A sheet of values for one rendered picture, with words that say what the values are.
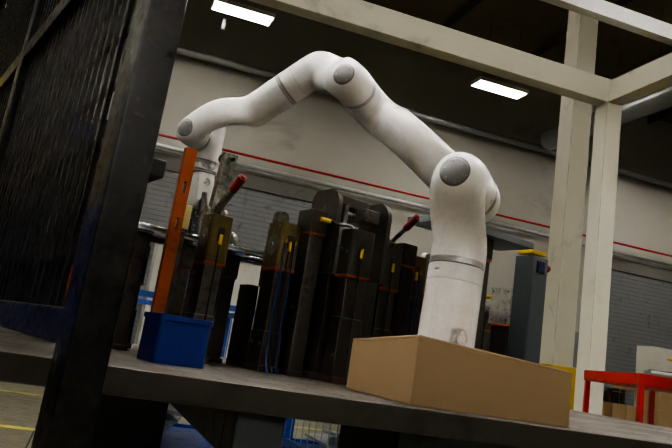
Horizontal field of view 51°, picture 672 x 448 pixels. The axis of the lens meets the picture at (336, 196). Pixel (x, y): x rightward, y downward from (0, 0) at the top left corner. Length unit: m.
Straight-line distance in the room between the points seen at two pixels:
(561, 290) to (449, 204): 7.96
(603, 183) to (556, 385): 5.08
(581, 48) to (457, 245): 9.00
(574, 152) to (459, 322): 8.45
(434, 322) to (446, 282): 0.09
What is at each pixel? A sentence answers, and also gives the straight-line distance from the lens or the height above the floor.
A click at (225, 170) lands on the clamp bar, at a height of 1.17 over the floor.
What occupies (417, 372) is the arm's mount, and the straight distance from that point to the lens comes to 1.26.
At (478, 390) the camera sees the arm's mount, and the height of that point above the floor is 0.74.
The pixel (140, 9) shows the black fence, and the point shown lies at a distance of 0.59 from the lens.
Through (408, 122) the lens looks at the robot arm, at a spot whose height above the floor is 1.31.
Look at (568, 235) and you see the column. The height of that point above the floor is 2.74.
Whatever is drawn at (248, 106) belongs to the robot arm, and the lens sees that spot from 1.88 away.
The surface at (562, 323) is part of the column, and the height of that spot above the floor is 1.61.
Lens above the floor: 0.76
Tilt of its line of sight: 13 degrees up
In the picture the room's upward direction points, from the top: 9 degrees clockwise
